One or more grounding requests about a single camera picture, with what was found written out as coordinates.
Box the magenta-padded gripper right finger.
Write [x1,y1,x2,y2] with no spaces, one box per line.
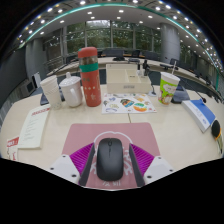
[128,143,175,188]

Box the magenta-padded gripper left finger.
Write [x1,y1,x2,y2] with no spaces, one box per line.
[49,143,96,187]

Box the black computer mouse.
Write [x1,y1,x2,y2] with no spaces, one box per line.
[96,137,125,182]

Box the pink printed mouse pad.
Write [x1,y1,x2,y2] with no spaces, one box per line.
[61,122,161,191]

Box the white leaflet with red heading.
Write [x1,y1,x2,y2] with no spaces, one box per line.
[17,103,52,150]

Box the colourful sticker sheet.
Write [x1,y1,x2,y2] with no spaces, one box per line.
[101,92,157,115]

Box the white lidded mug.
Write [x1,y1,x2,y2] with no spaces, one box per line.
[59,72,84,108]

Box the stack of white paper cups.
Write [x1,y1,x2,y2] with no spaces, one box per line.
[39,74,63,110]

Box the black gooseneck desk microphone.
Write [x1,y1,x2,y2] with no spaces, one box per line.
[171,84,191,104]

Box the blue and white book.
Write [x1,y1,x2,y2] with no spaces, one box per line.
[181,98,217,134]

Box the green printed paper cup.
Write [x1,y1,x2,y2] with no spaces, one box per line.
[157,71,181,106]

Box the cream cardboard box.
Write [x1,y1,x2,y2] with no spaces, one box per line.
[105,63,153,95]

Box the red bottle with green band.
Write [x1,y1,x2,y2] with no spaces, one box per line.
[77,46,102,108]

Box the long curved conference desk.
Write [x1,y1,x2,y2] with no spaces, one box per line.
[49,55,224,101]

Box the group of dark office chairs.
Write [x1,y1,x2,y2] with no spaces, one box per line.
[99,48,221,91]

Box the group of ceiling lights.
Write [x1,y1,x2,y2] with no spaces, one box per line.
[16,0,224,71]

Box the handheld microphone with orange ring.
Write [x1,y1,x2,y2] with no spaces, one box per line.
[211,119,224,156]

